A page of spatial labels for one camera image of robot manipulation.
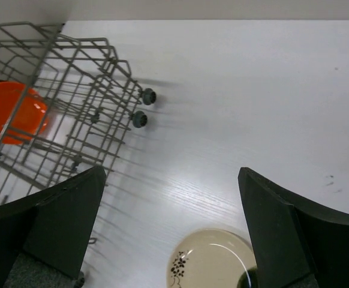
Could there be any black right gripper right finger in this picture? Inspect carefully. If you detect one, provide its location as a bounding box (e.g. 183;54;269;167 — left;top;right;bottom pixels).
238;167;349;287

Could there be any grey wire dish rack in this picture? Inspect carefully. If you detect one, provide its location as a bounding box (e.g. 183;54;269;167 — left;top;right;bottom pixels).
0;21;158;288

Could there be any orange plastic plate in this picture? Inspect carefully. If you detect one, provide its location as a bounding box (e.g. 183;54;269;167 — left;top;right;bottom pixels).
0;80;51;146

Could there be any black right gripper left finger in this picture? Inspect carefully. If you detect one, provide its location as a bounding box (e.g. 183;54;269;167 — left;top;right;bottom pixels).
0;167;106;287

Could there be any beige plate with black patch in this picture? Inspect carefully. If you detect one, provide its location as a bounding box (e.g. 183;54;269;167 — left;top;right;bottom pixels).
166;229;259;288

